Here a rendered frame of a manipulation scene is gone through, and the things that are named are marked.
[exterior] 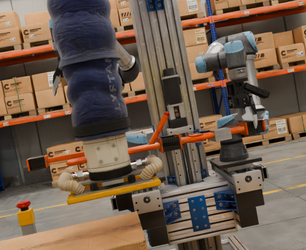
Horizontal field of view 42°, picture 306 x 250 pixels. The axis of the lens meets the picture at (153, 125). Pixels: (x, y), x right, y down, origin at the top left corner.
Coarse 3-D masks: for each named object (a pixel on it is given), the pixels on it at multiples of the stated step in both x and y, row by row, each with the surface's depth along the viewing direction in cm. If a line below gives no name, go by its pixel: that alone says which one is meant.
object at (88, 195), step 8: (128, 176) 146; (96, 184) 145; (120, 184) 147; (128, 184) 144; (136, 184) 144; (144, 184) 143; (152, 184) 143; (160, 184) 144; (88, 192) 142; (96, 192) 142; (104, 192) 141; (112, 192) 141; (120, 192) 142; (72, 200) 139; (80, 200) 140; (88, 200) 141
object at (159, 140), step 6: (162, 138) 162; (168, 138) 154; (174, 138) 154; (180, 138) 155; (162, 144) 154; (168, 144) 154; (174, 144) 155; (180, 144) 155; (162, 150) 154; (168, 150) 154
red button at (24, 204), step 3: (21, 201) 201; (24, 201) 200; (27, 201) 198; (30, 201) 200; (18, 204) 196; (21, 204) 196; (24, 204) 196; (27, 204) 196; (18, 207) 197; (21, 207) 196; (24, 207) 197; (27, 207) 198; (21, 210) 197; (24, 210) 197
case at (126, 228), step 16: (80, 224) 172; (96, 224) 167; (112, 224) 163; (128, 224) 159; (16, 240) 166; (32, 240) 162; (48, 240) 158; (64, 240) 154; (80, 240) 150; (96, 240) 146; (112, 240) 143; (128, 240) 140; (144, 240) 137
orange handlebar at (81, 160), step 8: (232, 128) 160; (240, 128) 160; (192, 136) 158; (200, 136) 157; (208, 136) 158; (152, 144) 155; (80, 152) 178; (128, 152) 153; (136, 152) 154; (48, 160) 176; (56, 160) 177; (72, 160) 151; (80, 160) 151
